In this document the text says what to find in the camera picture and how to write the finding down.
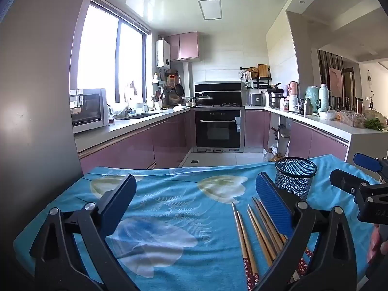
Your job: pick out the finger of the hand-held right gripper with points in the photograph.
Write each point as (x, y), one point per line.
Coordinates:
(366, 161)
(342, 180)

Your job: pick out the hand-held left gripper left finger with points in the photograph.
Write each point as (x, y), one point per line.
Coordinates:
(118, 206)

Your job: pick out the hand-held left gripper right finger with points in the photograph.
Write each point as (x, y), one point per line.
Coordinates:
(272, 203)

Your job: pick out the black mesh utensil holder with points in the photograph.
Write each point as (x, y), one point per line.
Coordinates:
(295, 182)

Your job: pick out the bunch of wooden chopsticks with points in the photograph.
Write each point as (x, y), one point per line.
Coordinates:
(250, 266)

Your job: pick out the person's right hand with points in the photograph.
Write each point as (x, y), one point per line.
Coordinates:
(376, 244)

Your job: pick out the green leafy vegetables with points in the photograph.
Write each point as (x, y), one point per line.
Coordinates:
(373, 124)

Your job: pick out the clear plastic container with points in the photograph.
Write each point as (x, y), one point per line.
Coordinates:
(351, 119)

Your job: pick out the cooking oil bottle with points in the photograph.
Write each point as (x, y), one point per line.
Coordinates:
(269, 155)

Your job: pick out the white bowl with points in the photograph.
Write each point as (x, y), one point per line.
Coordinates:
(327, 115)

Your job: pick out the blue floral tablecloth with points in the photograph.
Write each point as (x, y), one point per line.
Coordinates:
(182, 218)

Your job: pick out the mint green thermos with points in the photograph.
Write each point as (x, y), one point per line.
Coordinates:
(324, 98)

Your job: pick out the stainless steel flask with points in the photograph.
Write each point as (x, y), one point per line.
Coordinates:
(308, 107)

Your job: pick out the mint green kettle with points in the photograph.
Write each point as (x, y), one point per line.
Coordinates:
(312, 95)

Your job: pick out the black built-in oven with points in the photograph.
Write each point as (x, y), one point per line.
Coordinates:
(218, 130)

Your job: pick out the white canister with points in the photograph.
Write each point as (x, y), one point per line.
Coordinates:
(293, 103)

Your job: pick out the clear plastic bag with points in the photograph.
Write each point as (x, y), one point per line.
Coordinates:
(118, 109)

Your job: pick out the white microwave oven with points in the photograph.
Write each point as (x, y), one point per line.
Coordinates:
(88, 109)

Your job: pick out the stainless steel stock pot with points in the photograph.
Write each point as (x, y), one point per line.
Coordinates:
(275, 100)

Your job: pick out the pink thermos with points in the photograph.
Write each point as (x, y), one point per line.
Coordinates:
(293, 88)

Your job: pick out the silver rice cooker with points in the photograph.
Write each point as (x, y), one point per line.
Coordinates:
(257, 99)

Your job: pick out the black pan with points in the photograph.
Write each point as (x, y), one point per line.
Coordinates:
(274, 90)

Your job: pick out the white casserole lid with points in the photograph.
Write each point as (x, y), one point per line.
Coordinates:
(181, 108)

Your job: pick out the round bamboo basket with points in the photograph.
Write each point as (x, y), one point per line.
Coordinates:
(174, 99)

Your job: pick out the black range hood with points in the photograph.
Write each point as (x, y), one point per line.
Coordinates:
(218, 92)

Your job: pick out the black wok with lid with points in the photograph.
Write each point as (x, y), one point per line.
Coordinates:
(204, 99)

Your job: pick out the hanging frying pan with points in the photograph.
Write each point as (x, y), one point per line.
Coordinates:
(179, 89)

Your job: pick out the wooden cutting board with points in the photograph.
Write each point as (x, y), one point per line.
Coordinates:
(263, 70)

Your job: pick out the grey refrigerator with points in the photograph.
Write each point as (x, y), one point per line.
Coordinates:
(36, 81)

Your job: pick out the kitchen window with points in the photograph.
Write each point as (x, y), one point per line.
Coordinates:
(100, 51)

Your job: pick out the white gas water heater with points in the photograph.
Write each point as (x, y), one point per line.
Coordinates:
(163, 53)

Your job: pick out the ceiling light panel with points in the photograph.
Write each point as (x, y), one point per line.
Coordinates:
(210, 9)

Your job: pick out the pink wall picture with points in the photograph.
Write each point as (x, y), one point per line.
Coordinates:
(336, 81)

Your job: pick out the black wall rack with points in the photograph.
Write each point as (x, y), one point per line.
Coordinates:
(260, 81)

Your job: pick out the pink wall cabinet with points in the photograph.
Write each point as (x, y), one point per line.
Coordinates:
(185, 46)

